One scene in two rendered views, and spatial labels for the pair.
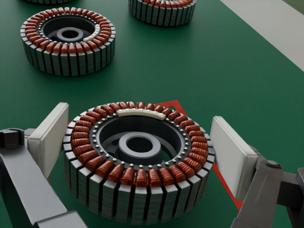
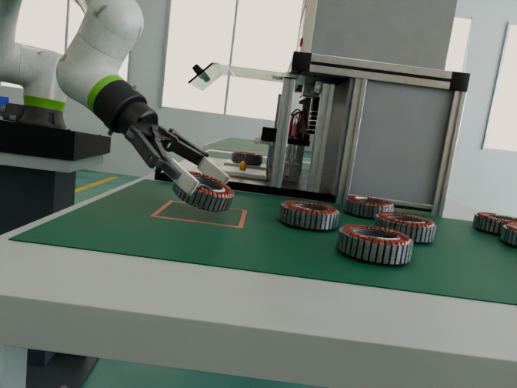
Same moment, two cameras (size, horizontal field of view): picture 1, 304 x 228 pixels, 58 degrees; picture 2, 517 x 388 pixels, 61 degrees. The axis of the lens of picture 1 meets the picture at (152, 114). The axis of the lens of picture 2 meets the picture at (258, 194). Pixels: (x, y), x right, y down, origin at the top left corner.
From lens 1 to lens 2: 0.90 m
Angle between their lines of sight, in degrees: 103
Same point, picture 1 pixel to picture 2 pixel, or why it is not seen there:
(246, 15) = (377, 293)
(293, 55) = (268, 278)
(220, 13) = (374, 277)
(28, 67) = not seen: hidden behind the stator
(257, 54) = (278, 262)
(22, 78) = not seen: hidden behind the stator
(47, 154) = (204, 165)
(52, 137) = (209, 165)
